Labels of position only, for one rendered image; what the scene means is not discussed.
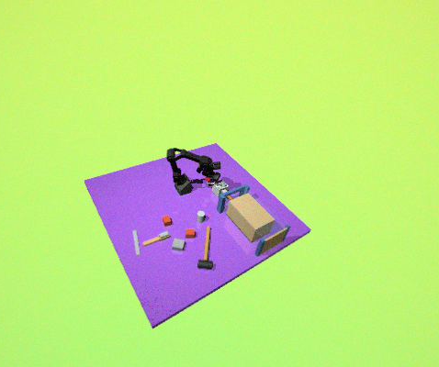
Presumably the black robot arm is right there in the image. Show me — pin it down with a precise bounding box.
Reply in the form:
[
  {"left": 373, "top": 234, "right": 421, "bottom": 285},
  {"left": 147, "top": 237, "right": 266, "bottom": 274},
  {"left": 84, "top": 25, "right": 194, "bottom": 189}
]
[{"left": 166, "top": 148, "right": 221, "bottom": 185}]

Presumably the grey cylinder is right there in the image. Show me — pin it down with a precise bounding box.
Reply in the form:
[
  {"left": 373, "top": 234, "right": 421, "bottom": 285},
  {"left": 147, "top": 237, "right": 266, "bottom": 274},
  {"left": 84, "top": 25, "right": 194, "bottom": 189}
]
[{"left": 197, "top": 211, "right": 205, "bottom": 223}]

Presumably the pale grey flat bar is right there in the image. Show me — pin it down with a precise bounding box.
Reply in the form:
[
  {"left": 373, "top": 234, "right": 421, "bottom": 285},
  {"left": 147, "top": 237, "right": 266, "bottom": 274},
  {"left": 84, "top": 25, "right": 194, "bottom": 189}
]
[{"left": 133, "top": 230, "right": 141, "bottom": 256}]

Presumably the black-headed mallet with wooden handle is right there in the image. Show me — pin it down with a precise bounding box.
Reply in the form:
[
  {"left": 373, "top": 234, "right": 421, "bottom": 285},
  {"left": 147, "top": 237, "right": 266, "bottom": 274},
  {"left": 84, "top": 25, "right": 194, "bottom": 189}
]
[{"left": 197, "top": 227, "right": 213, "bottom": 269}]

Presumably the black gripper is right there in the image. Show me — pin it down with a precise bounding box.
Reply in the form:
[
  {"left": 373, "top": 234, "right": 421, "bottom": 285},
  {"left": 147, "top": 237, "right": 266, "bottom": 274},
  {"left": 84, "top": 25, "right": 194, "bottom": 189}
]
[{"left": 197, "top": 165, "right": 220, "bottom": 181}]

